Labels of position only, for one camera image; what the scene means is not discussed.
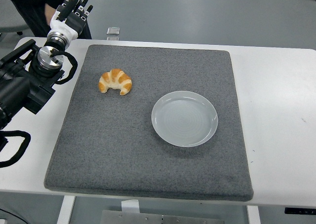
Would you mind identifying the person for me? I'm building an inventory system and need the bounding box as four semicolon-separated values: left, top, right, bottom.
0;0;92;39

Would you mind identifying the grey metal plate with screws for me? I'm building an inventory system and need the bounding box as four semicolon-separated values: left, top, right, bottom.
101;210;225;224

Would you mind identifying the white table leg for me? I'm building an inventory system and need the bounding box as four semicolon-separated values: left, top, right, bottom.
57;195;76;224
246;205;261;224

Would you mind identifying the grey felt mat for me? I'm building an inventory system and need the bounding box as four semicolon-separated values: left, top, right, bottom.
43;44;255;202

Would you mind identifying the pale grey round plate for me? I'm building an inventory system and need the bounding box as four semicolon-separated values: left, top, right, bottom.
151;90;219;148

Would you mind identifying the thin black floor cable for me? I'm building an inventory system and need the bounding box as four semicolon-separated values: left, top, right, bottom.
0;208;26;224

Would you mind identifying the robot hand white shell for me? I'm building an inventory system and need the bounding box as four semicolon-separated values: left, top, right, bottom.
48;0;94;40

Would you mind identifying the black table control box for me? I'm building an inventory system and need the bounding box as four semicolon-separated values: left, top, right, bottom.
284;206;316;215

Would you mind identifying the croissant bread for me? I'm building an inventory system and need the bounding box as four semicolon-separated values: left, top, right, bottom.
99;68;132;96

